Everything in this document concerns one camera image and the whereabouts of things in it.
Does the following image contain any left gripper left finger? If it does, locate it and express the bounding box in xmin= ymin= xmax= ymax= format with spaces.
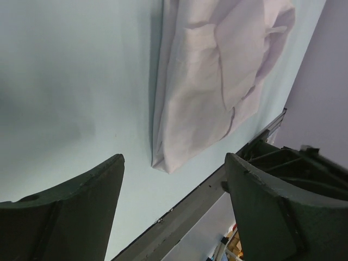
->
xmin=1 ymin=154 xmax=125 ymax=260

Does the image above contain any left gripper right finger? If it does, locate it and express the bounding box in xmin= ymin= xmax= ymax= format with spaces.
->
xmin=225 ymin=153 xmax=347 ymax=260

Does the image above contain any white long sleeve shirt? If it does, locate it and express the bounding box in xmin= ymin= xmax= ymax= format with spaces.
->
xmin=152 ymin=1 xmax=296 ymax=173

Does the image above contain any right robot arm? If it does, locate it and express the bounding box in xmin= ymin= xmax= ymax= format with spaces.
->
xmin=237 ymin=141 xmax=347 ymax=191

